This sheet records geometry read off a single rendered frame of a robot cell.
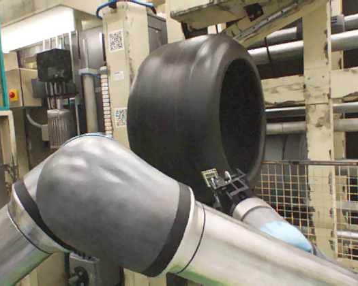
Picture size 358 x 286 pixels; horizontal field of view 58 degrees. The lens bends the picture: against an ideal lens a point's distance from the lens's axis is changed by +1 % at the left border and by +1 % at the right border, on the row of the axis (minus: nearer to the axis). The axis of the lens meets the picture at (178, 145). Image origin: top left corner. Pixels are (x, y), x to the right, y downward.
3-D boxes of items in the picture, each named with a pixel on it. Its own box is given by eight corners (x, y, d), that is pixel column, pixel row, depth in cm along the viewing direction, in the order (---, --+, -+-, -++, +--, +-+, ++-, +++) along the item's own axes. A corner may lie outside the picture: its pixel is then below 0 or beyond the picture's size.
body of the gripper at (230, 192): (237, 166, 71) (259, 184, 59) (250, 199, 73) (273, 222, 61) (206, 180, 70) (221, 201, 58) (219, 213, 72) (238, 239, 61)
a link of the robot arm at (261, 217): (293, 297, 46) (253, 266, 44) (262, 257, 57) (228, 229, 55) (331, 258, 46) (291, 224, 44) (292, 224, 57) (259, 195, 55)
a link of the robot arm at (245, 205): (285, 234, 57) (244, 253, 56) (273, 223, 61) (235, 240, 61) (271, 198, 55) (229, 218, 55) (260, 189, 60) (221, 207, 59)
